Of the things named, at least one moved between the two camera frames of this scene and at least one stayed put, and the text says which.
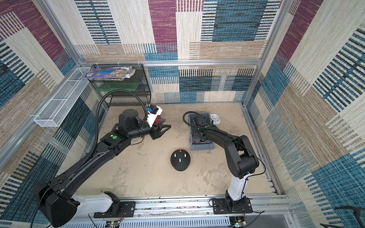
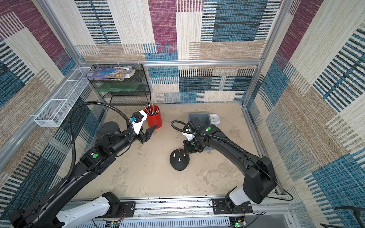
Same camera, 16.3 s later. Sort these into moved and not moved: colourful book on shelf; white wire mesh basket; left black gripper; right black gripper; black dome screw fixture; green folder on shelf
Moved: left black gripper; right black gripper
Not moved: white wire mesh basket; green folder on shelf; colourful book on shelf; black dome screw fixture
